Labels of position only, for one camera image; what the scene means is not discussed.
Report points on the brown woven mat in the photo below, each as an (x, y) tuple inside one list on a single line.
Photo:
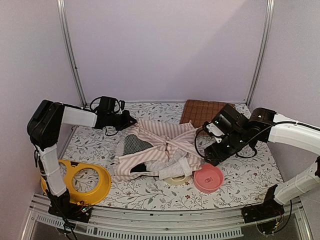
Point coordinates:
[(197, 112)]

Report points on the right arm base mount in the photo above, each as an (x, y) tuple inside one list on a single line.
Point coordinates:
[(269, 208)]

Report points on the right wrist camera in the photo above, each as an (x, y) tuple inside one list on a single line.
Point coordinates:
[(213, 131)]

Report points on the left aluminium frame post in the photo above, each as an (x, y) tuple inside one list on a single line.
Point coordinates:
[(62, 13)]

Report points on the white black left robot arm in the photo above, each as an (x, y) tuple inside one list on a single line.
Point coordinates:
[(45, 125)]

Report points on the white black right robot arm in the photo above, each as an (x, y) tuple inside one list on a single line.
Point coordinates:
[(268, 126)]

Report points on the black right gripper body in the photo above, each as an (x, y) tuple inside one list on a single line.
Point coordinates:
[(234, 140)]

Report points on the aluminium front rail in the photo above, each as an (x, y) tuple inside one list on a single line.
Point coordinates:
[(108, 223)]

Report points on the pink pet bowl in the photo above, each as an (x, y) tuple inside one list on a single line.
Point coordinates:
[(208, 179)]

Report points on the yellow double bowl holder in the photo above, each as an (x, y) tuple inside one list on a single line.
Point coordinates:
[(83, 182)]

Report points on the right aluminium frame post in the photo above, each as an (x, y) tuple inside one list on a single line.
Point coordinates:
[(270, 4)]

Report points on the cream pet bowl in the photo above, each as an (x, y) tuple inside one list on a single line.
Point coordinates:
[(177, 181)]

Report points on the pink striped pet tent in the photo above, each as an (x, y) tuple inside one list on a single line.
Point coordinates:
[(156, 149)]

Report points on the aluminium frame post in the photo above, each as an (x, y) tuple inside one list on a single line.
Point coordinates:
[(62, 13), (270, 4)]

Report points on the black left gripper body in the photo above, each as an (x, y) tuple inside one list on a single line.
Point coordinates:
[(114, 121)]

